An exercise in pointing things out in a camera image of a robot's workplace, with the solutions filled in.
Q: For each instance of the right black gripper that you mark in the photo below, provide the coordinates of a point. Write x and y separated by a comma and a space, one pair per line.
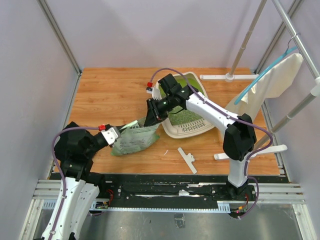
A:
154, 115

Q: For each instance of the green cat litter bag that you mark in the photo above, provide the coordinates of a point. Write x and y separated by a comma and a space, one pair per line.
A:
135, 137

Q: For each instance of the white plastic bag clip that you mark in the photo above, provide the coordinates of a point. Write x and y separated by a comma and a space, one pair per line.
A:
189, 159

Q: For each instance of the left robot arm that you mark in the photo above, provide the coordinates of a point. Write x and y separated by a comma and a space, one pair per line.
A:
76, 195

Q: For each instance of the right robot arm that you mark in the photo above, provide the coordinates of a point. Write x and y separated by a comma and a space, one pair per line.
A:
238, 131

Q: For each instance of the beige green litter box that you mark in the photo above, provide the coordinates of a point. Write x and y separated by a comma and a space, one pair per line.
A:
182, 123

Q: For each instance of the black cloth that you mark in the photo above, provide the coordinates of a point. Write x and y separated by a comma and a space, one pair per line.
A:
74, 149

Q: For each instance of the teal clothes hanger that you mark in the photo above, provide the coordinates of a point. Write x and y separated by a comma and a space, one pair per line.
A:
273, 64

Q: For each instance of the cream fabric bag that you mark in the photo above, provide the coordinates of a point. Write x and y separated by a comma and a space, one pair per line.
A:
272, 85

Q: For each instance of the white metal drying rack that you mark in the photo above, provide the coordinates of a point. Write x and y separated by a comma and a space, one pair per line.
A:
260, 148

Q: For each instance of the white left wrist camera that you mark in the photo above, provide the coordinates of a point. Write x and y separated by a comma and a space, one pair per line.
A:
111, 135

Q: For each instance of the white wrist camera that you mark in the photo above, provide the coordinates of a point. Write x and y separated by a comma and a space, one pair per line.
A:
154, 91
111, 135

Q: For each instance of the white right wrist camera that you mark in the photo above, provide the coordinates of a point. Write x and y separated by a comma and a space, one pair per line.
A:
154, 91

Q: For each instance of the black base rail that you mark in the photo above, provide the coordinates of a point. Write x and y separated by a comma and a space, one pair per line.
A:
175, 192

